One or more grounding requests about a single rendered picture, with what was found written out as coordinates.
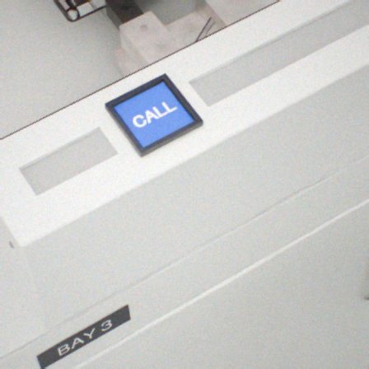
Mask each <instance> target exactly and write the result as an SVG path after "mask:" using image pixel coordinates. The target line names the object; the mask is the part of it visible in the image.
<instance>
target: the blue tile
mask: <svg viewBox="0 0 369 369"><path fill-rule="evenodd" d="M114 111H115V112H116V114H118V115H119V117H120V118H121V119H122V120H123V121H124V123H125V124H126V126H127V127H128V129H129V131H130V132H131V134H132V135H133V136H134V137H135V138H136V140H137V141H138V143H139V144H140V145H141V147H145V146H147V145H149V144H151V143H153V142H155V141H156V140H158V139H160V138H163V137H165V136H167V135H169V134H171V133H173V132H175V131H177V129H178V128H181V127H183V126H185V125H186V124H189V123H192V122H194V119H193V118H192V117H190V116H189V114H188V113H187V111H186V110H185V109H184V107H183V106H182V104H181V103H180V102H179V101H178V100H177V98H176V97H175V95H174V94H173V93H172V92H171V90H170V89H169V88H168V86H166V85H165V83H161V84H159V85H157V86H154V87H153V88H151V89H149V90H147V91H145V92H143V93H140V94H138V95H136V96H134V97H132V98H130V99H128V100H126V101H124V102H123V103H121V104H119V105H117V106H115V107H114Z"/></svg>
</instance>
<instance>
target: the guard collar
mask: <svg viewBox="0 0 369 369"><path fill-rule="evenodd" d="M161 83H165V85H166V86H168V88H169V89H170V90H171V92H172V93H173V94H174V95H175V97H176V98H177V100H178V101H179V102H180V103H181V104H182V106H183V107H184V109H185V110H186V111H187V113H188V114H189V116H190V117H192V118H193V119H194V121H195V120H197V118H196V117H195V116H194V114H193V113H192V112H190V111H189V109H188V108H187V106H186V104H185V103H184V102H183V101H182V100H181V99H180V97H179V96H178V95H177V93H176V92H175V90H174V89H173V88H172V87H171V85H170V84H169V83H168V81H167V80H166V79H165V78H162V79H160V80H158V82H155V83H153V84H151V85H150V86H147V87H145V88H143V89H141V90H139V91H136V92H134V93H133V94H131V95H129V96H126V97H124V98H123V99H121V100H117V101H116V102H114V103H112V104H110V106H111V107H112V109H114V107H115V106H117V105H119V104H121V103H123V102H124V101H126V100H128V99H130V98H132V97H134V96H136V95H138V94H140V93H143V92H145V91H147V90H149V89H151V88H153V87H154V86H157V85H159V84H161ZM105 109H106V111H107V112H108V114H109V115H110V117H111V118H112V119H113V121H115V123H116V124H117V125H118V126H119V127H120V129H121V131H122V132H123V134H124V135H125V137H126V138H127V139H128V140H129V142H130V143H131V144H132V146H133V147H134V149H135V150H136V151H137V153H138V154H139V156H140V157H145V156H146V155H147V154H148V153H150V152H153V151H155V150H156V149H158V148H160V147H163V146H164V145H166V144H168V143H170V142H173V141H175V140H176V139H178V138H181V137H183V136H184V135H185V134H187V133H190V132H193V131H194V130H195V129H197V128H199V127H201V126H202V125H203V121H202V122H200V123H198V124H196V125H195V126H193V127H190V128H187V129H186V130H185V131H184V132H182V133H179V134H178V135H176V136H174V137H173V138H170V139H168V140H165V141H164V142H161V143H159V144H158V145H156V146H155V147H152V148H150V149H148V150H146V151H145V152H141V153H140V151H139V150H138V149H137V148H136V147H135V145H134V144H133V142H132V141H131V139H130V138H129V137H128V135H127V134H126V132H125V131H124V129H123V128H122V126H121V125H120V124H119V122H117V121H116V119H115V118H114V116H113V115H112V114H111V113H110V111H109V110H108V109H107V107H106V106H105Z"/></svg>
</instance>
